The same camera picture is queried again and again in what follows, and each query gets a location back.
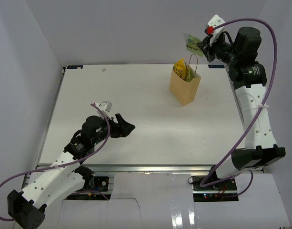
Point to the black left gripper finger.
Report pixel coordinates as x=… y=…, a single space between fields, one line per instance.
x=117 y=134
x=123 y=125

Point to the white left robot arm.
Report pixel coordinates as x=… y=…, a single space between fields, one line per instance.
x=67 y=174

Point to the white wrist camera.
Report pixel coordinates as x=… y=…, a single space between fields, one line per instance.
x=213 y=33
x=105 y=108

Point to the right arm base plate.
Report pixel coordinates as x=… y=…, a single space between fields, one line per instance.
x=221 y=192

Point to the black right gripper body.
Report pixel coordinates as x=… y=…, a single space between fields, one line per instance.
x=220 y=50

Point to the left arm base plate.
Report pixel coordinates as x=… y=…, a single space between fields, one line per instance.
x=94 y=189

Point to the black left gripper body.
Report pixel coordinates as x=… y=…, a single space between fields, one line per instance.
x=97 y=139

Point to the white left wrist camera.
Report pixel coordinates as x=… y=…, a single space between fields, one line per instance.
x=105 y=108

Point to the green candy packet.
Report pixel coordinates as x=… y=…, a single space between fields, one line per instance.
x=192 y=44

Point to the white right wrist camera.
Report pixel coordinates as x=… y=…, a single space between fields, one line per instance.
x=213 y=33

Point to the aluminium table front rail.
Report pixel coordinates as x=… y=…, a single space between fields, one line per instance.
x=150 y=168

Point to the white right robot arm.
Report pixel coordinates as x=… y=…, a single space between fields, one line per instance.
x=249 y=81

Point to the yellow M&M packet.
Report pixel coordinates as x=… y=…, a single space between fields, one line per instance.
x=182 y=64
x=177 y=70

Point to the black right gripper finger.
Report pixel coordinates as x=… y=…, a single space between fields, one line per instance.
x=207 y=39
x=203 y=46

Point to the brown paper bag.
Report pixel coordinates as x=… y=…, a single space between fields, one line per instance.
x=185 y=92

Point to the light green sachet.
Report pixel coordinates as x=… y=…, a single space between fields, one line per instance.
x=188 y=76

